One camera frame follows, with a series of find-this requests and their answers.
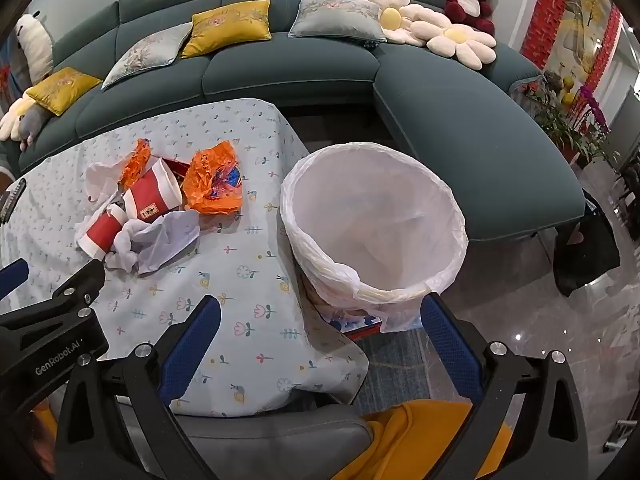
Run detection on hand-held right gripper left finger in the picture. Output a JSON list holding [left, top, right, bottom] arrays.
[[55, 295, 222, 480]]

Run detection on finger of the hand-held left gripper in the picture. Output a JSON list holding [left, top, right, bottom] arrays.
[[50, 259, 107, 308], [0, 259, 30, 302]]

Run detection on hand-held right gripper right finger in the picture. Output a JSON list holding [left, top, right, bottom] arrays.
[[422, 292, 591, 480]]

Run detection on red paper cup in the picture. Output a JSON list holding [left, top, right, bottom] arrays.
[[121, 156, 182, 222], [75, 203, 129, 262]]

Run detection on white waffle paper towel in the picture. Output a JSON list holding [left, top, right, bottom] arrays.
[[105, 210, 201, 276]]

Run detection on small orange wrapper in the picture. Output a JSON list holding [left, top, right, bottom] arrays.
[[118, 138, 152, 191]]

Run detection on bin with white plastic liner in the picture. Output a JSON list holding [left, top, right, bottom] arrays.
[[280, 142, 469, 333]]

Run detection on red box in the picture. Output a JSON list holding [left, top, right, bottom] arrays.
[[162, 156, 193, 181]]

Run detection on orange plastic bag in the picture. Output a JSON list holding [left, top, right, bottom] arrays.
[[181, 140, 246, 216]]

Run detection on blue patterned rug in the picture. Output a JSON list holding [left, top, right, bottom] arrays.
[[320, 310, 436, 406]]

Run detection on dark ridged bar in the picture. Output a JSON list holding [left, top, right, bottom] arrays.
[[0, 177, 27, 224]]

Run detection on floral tablecloth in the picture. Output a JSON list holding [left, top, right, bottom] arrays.
[[0, 97, 371, 418]]

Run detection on yellow garment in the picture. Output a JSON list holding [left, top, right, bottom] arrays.
[[330, 400, 513, 480]]

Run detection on grey plush toy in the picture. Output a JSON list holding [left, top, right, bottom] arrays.
[[20, 105, 53, 151]]

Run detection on small cream flower cushion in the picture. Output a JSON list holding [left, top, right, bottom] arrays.
[[0, 97, 32, 142]]

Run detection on black bag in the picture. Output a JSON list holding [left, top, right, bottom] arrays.
[[552, 187, 621, 298]]

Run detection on yellow embroidered pillow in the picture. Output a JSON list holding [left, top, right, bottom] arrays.
[[25, 67, 103, 117], [180, 0, 273, 59]]

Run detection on white plush toy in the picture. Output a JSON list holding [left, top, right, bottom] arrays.
[[12, 10, 55, 85]]

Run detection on grey embroidered pillow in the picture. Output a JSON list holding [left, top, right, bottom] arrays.
[[101, 22, 193, 92], [287, 0, 388, 43]]

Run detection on potted orchid plant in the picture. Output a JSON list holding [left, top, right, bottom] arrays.
[[525, 72, 613, 166]]

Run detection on teal sectional sofa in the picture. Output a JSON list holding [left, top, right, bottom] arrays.
[[0, 0, 586, 241]]

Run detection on red paper wall decoration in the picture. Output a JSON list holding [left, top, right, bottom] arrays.
[[520, 0, 573, 68], [582, 5, 623, 93]]

